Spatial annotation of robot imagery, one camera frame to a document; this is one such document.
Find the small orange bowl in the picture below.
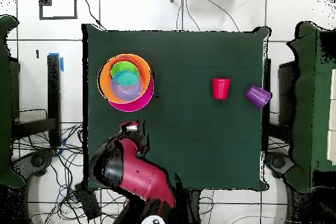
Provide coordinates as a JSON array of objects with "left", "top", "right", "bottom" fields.
[{"left": 107, "top": 56, "right": 149, "bottom": 93}]

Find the small blue bowl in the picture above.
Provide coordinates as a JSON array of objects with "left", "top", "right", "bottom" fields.
[{"left": 110, "top": 70, "right": 142, "bottom": 102}]

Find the red cup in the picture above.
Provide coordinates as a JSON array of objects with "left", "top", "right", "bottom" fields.
[{"left": 211, "top": 78, "right": 232, "bottom": 101}]

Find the small green bowl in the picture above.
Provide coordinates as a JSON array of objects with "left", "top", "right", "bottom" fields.
[{"left": 110, "top": 60, "right": 140, "bottom": 79}]

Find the large orange bowl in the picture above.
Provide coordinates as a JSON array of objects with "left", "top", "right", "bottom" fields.
[{"left": 97, "top": 53, "right": 153, "bottom": 104}]

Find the large pink bowl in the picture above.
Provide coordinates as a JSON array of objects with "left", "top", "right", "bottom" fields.
[{"left": 108, "top": 75, "right": 155, "bottom": 112}]

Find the dark green tablecloth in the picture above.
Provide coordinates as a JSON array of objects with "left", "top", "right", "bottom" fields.
[
  {"left": 81, "top": 23, "right": 271, "bottom": 192},
  {"left": 0, "top": 14, "right": 26, "bottom": 189},
  {"left": 285, "top": 21, "right": 336, "bottom": 193}
]

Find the purple cup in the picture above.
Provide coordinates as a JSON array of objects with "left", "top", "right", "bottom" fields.
[{"left": 245, "top": 84, "right": 273, "bottom": 110}]

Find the black metal stand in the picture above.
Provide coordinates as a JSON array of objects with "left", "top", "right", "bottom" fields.
[{"left": 11, "top": 54, "right": 62, "bottom": 148}]

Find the black box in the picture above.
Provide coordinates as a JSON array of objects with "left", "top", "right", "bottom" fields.
[
  {"left": 9, "top": 59, "right": 21, "bottom": 120},
  {"left": 278, "top": 60, "right": 299, "bottom": 125}
]

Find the dark grey chair base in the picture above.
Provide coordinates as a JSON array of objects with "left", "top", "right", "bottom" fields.
[
  {"left": 11, "top": 149, "right": 56, "bottom": 180},
  {"left": 264, "top": 151, "right": 296, "bottom": 179}
]

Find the black power brick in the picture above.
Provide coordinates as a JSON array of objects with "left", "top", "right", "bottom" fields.
[{"left": 73, "top": 181, "right": 102, "bottom": 221}]

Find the black floor tape square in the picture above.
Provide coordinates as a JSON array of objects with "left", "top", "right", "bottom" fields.
[{"left": 38, "top": 0, "right": 79, "bottom": 20}]

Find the white box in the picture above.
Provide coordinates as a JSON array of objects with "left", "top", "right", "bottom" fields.
[{"left": 326, "top": 68, "right": 336, "bottom": 166}]

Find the black upright post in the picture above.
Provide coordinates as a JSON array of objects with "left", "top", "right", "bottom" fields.
[{"left": 261, "top": 58, "right": 272, "bottom": 151}]

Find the tangle of cables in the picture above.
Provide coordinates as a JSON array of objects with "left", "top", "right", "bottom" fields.
[{"left": 12, "top": 108, "right": 132, "bottom": 224}]

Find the thin black cable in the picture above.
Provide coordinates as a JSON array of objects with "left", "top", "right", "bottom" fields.
[
  {"left": 194, "top": 0, "right": 240, "bottom": 32},
  {"left": 77, "top": 0, "right": 107, "bottom": 31}
]

